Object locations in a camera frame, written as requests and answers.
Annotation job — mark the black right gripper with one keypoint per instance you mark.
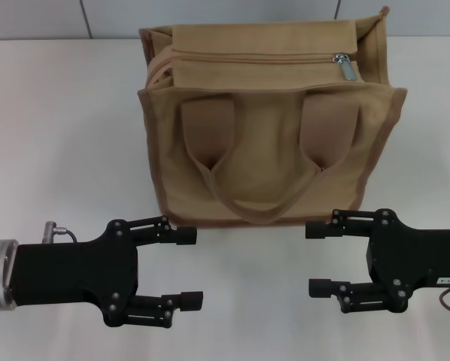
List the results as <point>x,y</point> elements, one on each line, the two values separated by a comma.
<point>417,259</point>

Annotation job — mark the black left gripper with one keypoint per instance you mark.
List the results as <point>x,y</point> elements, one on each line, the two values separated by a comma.
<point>74,270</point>

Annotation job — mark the khaki canvas food bag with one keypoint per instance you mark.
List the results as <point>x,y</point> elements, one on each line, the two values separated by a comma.
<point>262,150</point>

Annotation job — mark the silver metal zipper pull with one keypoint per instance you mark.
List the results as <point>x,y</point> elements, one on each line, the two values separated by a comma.
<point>347,69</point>

